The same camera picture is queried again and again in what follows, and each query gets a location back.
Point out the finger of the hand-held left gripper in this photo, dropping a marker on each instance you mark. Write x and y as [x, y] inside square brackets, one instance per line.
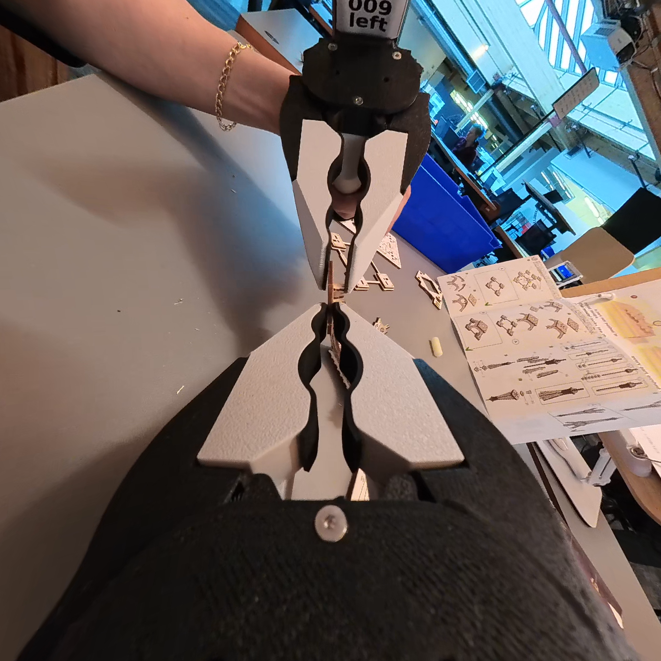
[384, 191]
[312, 196]

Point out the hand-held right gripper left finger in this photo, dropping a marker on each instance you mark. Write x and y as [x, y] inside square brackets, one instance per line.
[258, 408]

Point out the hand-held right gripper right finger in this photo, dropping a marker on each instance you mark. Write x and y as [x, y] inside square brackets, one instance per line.
[403, 408]

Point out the small wooden model part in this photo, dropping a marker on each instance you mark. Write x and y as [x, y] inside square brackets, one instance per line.
[329, 294]

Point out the person's left forearm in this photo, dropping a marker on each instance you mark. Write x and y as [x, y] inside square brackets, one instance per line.
[155, 57]

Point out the white side desk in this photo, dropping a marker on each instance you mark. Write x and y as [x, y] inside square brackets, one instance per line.
[279, 36]

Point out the long wooden office desk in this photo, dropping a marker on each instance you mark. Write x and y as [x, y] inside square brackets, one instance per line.
[485, 204]

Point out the standing desk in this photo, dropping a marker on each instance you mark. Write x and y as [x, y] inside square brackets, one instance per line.
[555, 206]

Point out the grey desk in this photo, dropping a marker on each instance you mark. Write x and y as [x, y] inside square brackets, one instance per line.
[129, 258]

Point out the person's left hand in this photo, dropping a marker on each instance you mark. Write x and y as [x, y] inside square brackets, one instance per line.
[261, 93]

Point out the triangular wooden lattice piece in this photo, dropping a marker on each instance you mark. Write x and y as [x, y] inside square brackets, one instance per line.
[390, 250]

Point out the blue plastic bin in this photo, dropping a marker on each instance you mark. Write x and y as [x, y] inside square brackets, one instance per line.
[439, 217]

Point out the pale yellow wax stick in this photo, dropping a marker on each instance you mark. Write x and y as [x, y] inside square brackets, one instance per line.
[436, 347]

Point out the wooden lattice strip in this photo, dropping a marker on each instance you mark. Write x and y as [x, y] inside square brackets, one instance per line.
[341, 361]

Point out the tiny wooden lattice piece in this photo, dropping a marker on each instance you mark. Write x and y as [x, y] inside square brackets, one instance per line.
[381, 325]

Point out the wooden linked square pieces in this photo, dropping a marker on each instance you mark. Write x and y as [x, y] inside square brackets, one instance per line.
[386, 281]

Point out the flat wooden panel piece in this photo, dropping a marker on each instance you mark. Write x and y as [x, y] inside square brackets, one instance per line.
[360, 488]

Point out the printed instruction sheet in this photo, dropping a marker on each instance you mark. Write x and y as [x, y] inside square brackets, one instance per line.
[521, 361]

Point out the black office chair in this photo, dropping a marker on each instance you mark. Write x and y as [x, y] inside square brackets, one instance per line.
[514, 204]
[537, 237]

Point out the small blue screen device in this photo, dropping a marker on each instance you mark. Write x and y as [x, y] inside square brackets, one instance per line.
[565, 271]

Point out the hanging sign board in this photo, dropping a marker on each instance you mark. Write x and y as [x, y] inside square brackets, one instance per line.
[576, 93]

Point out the white plastic tool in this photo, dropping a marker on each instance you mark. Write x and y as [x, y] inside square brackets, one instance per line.
[594, 297]

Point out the tan chair back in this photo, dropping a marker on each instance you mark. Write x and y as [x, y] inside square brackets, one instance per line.
[599, 253]

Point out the yellow illustrated leaflet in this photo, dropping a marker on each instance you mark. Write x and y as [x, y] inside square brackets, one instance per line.
[630, 330]

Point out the black monitor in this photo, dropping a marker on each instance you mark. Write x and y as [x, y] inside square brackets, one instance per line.
[635, 222]

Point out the wooden board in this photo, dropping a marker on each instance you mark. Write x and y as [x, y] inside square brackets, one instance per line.
[635, 283]

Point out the wooden diamond frame piece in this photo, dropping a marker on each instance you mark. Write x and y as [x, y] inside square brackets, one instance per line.
[436, 299]

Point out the white wall unit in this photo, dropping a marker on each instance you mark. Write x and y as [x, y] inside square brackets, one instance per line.
[604, 44]

